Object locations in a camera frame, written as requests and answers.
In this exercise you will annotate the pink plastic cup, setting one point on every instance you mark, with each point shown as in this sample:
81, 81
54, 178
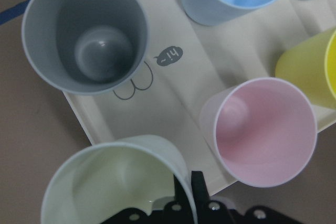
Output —
263, 131

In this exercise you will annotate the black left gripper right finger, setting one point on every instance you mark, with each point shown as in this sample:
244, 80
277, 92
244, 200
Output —
214, 211

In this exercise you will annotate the white plastic cup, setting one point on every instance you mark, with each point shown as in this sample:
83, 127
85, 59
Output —
102, 180

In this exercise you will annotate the yellow plastic cup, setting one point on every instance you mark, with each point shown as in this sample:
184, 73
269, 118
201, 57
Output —
310, 66

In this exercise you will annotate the grey plastic cup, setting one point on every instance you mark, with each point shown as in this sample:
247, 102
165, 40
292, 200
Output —
85, 46

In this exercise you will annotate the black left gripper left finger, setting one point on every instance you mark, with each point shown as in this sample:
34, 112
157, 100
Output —
177, 210

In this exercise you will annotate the cream plastic tray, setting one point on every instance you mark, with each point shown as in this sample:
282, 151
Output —
187, 63

